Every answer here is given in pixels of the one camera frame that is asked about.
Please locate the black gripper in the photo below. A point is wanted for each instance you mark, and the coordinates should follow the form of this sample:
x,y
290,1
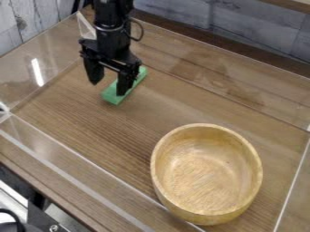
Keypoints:
x,y
110,52

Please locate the wooden bowl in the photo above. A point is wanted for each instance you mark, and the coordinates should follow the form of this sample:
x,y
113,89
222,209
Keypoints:
x,y
206,172

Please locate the black metal table frame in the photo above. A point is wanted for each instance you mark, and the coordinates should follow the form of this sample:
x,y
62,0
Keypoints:
x,y
36,211

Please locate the clear acrylic corner bracket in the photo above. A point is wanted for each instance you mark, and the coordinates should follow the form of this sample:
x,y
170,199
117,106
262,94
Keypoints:
x,y
87,30

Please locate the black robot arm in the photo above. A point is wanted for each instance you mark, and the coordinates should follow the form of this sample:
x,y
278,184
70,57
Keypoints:
x,y
113,13

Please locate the green rectangular block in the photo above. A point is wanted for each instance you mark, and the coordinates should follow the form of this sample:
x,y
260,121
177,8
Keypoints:
x,y
109,93

